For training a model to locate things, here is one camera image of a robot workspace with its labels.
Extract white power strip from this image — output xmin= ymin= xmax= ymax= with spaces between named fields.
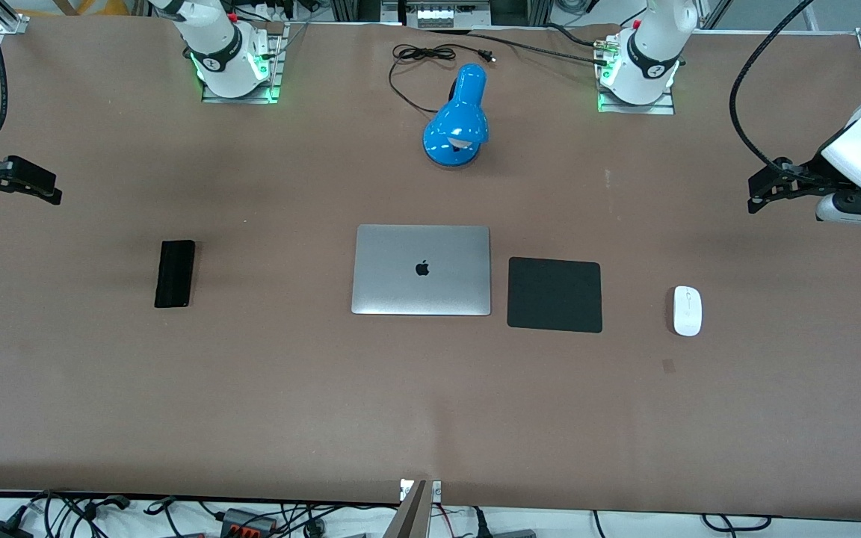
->
xmin=416 ymin=0 xmax=493 ymax=30

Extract silver closed laptop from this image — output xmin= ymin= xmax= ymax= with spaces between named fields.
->
xmin=351 ymin=223 xmax=493 ymax=318

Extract black lamp power cord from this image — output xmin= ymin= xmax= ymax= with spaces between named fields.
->
xmin=388 ymin=43 xmax=496 ymax=115

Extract black orange connector box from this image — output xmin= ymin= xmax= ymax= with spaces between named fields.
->
xmin=220 ymin=507 xmax=279 ymax=538

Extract black braided base cable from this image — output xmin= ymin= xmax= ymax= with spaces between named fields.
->
xmin=428 ymin=28 xmax=612 ymax=65

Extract white computer mouse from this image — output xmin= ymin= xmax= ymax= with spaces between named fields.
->
xmin=673 ymin=285 xmax=704 ymax=338

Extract black mouse pad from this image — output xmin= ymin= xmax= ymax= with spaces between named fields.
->
xmin=507 ymin=256 xmax=604 ymax=335

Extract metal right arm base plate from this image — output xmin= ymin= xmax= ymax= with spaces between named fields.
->
xmin=200 ymin=22 xmax=286 ymax=105

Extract grey camera stand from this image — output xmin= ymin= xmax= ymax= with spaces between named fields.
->
xmin=398 ymin=478 xmax=443 ymax=538

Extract black smartphone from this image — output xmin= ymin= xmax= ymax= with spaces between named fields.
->
xmin=154 ymin=239 xmax=197 ymax=309

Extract black looped floor cable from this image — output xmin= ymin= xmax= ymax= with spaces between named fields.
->
xmin=700 ymin=513 xmax=774 ymax=533

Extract tangled black floor cables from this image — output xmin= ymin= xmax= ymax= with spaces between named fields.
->
xmin=0 ymin=489 xmax=211 ymax=538

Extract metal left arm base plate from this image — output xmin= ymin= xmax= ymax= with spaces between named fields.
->
xmin=597 ymin=39 xmax=676 ymax=116

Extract blue desk lamp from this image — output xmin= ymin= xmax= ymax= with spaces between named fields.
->
xmin=422 ymin=63 xmax=490 ymax=169

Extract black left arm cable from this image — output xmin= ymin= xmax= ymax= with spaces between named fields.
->
xmin=728 ymin=0 xmax=814 ymax=167

